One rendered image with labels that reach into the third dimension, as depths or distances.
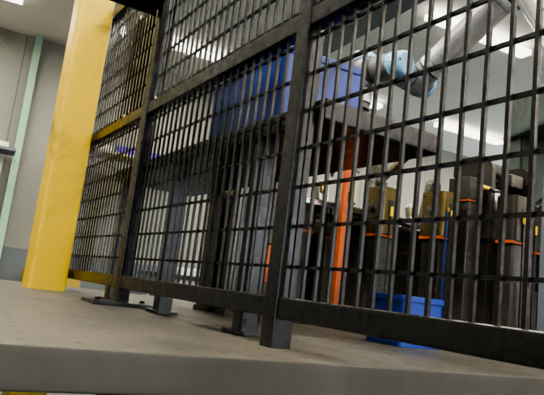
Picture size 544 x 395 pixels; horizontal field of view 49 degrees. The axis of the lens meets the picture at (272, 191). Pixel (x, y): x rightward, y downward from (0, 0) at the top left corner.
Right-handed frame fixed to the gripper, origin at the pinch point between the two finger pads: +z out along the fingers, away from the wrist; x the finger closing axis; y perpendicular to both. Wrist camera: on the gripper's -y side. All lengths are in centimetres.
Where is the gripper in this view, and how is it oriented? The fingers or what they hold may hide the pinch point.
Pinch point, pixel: (342, 172)
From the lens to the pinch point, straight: 163.8
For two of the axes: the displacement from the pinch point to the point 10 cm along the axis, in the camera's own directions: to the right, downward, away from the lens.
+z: -1.4, 9.8, -1.7
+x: -5.3, 0.7, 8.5
